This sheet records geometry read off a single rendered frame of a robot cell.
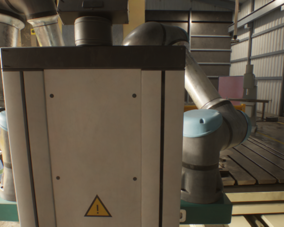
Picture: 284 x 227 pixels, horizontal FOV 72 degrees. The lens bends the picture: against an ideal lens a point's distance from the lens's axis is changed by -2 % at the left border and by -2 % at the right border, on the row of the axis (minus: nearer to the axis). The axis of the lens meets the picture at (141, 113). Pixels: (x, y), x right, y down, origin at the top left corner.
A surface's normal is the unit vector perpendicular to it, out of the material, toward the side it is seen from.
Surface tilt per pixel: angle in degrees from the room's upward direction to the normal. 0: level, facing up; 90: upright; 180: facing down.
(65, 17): 151
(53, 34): 98
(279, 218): 0
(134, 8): 90
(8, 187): 72
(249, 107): 90
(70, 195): 90
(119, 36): 90
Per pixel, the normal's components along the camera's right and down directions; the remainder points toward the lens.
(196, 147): -0.40, 0.15
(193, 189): -0.33, -0.15
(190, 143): -0.60, 0.13
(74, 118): -0.01, 0.16
